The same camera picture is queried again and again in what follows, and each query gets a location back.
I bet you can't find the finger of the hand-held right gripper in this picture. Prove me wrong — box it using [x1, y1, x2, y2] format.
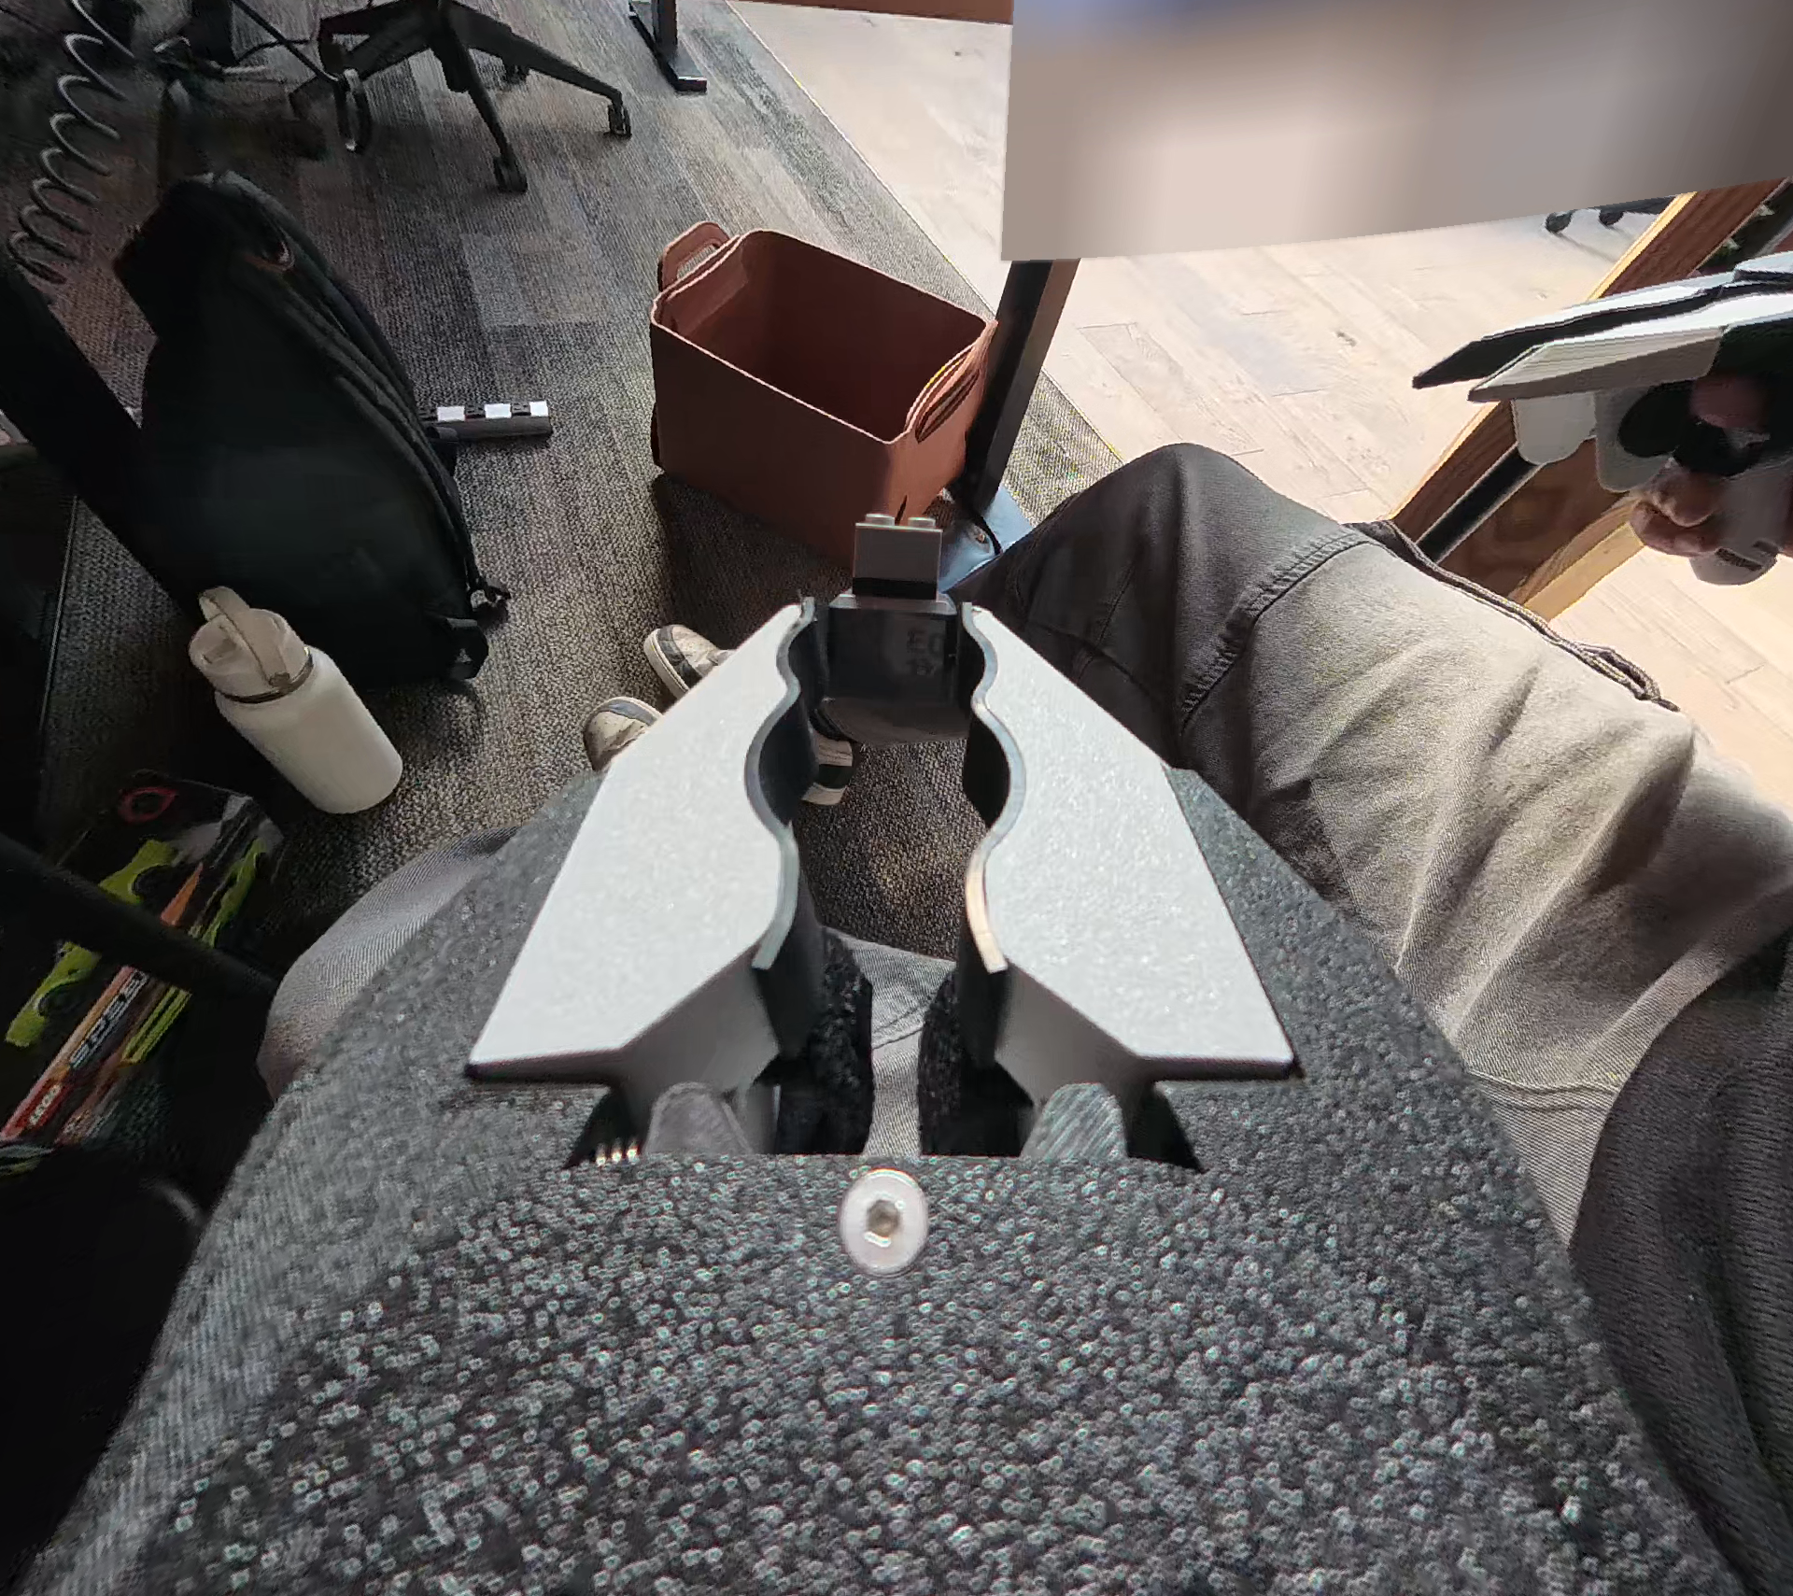
[1469, 311, 1793, 404]
[1414, 255, 1793, 387]

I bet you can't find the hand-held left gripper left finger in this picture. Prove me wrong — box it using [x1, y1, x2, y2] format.
[466, 602, 832, 1157]

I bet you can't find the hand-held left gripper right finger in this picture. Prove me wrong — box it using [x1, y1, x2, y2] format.
[957, 608, 1299, 1157]

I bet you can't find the grey lego assembly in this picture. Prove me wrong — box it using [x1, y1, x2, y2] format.
[817, 515, 972, 746]

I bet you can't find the person's right hand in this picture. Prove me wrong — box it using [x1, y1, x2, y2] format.
[1631, 363, 1793, 565]

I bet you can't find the person's left sneaker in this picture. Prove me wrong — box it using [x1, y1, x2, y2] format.
[583, 700, 664, 774]

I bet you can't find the person's sneaker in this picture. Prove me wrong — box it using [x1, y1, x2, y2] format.
[583, 700, 664, 774]
[645, 627, 860, 808]

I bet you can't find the person's right sneaker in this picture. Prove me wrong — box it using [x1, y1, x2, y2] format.
[645, 627, 860, 808]

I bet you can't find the person's left leg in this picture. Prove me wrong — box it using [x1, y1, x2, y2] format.
[258, 823, 563, 1101]

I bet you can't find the person's leg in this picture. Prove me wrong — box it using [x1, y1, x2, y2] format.
[258, 823, 563, 1101]
[966, 444, 1793, 1234]

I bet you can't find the person's right leg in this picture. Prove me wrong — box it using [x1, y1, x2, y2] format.
[966, 444, 1793, 1234]

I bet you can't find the white water bottle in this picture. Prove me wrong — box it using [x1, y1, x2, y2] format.
[189, 587, 406, 814]

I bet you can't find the white power strip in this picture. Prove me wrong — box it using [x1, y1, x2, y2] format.
[421, 399, 555, 444]

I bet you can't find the brown storage bin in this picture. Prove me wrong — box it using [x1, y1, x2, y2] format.
[649, 221, 1000, 526]

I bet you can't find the black backpack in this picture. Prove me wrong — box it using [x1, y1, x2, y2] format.
[113, 171, 511, 685]

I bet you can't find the person's grey sweater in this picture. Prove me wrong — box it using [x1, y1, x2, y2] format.
[1566, 952, 1793, 1596]

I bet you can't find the black coiled cable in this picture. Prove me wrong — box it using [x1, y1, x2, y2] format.
[6, 0, 146, 288]

